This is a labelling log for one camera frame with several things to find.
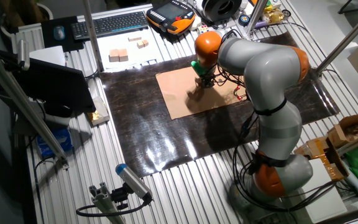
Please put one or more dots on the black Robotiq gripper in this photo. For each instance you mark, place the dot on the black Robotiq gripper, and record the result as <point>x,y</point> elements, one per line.
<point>209,78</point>

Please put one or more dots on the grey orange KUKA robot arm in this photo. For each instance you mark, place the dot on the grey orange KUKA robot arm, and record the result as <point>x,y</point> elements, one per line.
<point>269,71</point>

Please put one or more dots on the flat wooden block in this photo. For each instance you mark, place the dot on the flat wooden block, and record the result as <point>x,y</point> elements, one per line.
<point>135,39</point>

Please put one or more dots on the brown cardboard sheet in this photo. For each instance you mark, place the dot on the brown cardboard sheet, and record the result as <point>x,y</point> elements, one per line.
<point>172,93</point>

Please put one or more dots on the Rubik's cube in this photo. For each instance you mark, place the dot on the Rubik's cube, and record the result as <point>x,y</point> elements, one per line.
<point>203,29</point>

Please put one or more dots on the white paper sheet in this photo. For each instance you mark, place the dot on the white paper sheet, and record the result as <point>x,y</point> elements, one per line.
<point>154,56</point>

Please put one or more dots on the white round object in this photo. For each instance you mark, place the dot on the white round object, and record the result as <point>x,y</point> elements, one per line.
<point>195,25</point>

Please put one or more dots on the small wooden cube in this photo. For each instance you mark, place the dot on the small wooden cube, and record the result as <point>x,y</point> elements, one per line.
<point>140,44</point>
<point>145,43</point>

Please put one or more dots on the black filament spool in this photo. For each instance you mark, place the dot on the black filament spool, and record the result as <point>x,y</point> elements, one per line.
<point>210,12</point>

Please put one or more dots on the round black blue tin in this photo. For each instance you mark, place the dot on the round black blue tin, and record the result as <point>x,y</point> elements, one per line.
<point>244,20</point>

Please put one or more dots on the dark marble pattern mat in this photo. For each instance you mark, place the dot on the dark marble pattern mat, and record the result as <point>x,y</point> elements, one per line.
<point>141,130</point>

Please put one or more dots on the orange black teach pendant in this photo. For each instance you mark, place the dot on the orange black teach pendant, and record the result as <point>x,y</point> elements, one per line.
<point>169,14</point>

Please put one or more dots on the purple object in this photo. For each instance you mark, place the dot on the purple object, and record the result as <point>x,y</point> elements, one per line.
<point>261,25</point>

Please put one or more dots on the large wooden cube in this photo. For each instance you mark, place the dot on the large wooden cube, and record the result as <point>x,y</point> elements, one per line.
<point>123,55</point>
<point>114,56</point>

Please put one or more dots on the yellow packet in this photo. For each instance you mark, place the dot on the yellow packet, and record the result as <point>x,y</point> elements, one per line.
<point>273,16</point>

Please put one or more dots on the small box gold contents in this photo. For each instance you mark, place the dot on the small box gold contents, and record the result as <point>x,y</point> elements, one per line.
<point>99,113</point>

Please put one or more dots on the black keyboard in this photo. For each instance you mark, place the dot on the black keyboard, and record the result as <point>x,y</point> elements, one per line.
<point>110,24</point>

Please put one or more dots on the taped cardboard box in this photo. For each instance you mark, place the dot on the taped cardboard box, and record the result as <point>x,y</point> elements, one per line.
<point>315,147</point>

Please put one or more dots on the black laptop screen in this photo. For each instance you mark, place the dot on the black laptop screen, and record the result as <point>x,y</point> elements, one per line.
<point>57,87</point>

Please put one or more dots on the open cardboard box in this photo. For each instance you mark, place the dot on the open cardboard box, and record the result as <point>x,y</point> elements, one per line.
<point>350,127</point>

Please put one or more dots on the short aluminium profile stub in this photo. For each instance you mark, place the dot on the short aluminium profile stub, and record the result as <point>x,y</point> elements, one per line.
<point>104,202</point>

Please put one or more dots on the black mouse pad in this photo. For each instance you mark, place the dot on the black mouse pad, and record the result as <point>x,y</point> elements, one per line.
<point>50,45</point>

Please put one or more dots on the blue tissue pack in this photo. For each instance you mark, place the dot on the blue tissue pack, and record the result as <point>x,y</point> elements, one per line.
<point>54,141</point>

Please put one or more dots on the aluminium profile bar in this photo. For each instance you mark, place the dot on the aluminium profile bar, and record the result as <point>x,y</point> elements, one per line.
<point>357,141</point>

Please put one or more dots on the white flat box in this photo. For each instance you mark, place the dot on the white flat box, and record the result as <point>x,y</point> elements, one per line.
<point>328,199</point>

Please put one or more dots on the long aluminium profile beam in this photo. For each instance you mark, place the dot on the long aluminium profile beam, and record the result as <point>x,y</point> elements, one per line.
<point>26,115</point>

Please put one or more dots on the grey roll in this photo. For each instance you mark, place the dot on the grey roll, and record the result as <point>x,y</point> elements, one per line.
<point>357,186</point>

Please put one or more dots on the dark wooden plank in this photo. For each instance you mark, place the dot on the dark wooden plank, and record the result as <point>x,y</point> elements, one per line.
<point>346,217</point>

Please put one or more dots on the green printed wrist mount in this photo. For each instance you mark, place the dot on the green printed wrist mount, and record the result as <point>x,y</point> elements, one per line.
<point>197,67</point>

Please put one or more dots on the aluminium frame post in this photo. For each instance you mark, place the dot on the aluminium frame post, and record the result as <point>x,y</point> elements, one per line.
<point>92,34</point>
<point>256,15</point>
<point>346,40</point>

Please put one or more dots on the silver camera blue tip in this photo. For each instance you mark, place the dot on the silver camera blue tip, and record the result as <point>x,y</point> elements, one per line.
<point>134,182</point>

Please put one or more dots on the black camera bracket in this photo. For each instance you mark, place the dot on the black camera bracket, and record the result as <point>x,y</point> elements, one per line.
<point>120,196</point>

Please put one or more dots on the silver bar camera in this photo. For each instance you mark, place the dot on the silver bar camera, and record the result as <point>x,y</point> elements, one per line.
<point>23,54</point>

